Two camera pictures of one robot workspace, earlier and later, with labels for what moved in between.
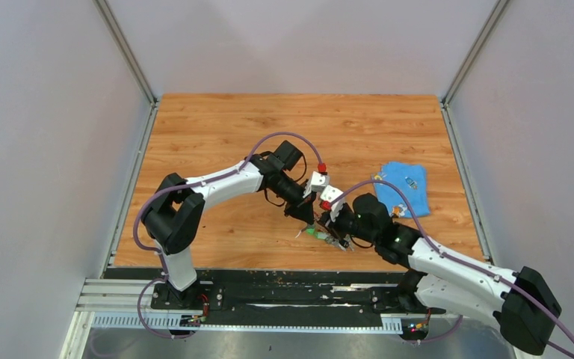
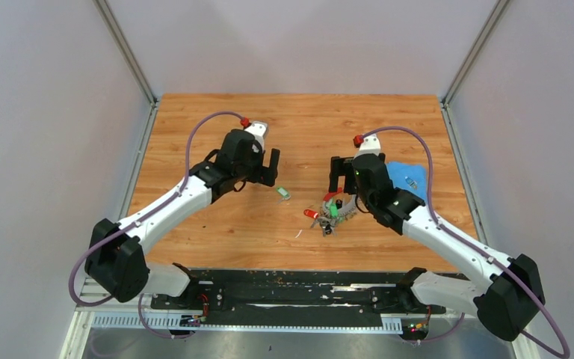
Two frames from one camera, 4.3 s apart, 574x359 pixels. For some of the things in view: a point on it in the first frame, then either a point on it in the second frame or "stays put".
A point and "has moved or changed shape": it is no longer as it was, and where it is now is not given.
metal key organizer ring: x=343 y=243 has moved or changed shape
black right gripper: x=331 y=226 → x=341 y=166
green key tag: x=310 y=230 has moved or changed shape
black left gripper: x=300 y=209 → x=266 y=173
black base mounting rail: x=261 y=292 stays put
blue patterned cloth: x=410 y=179 stays put
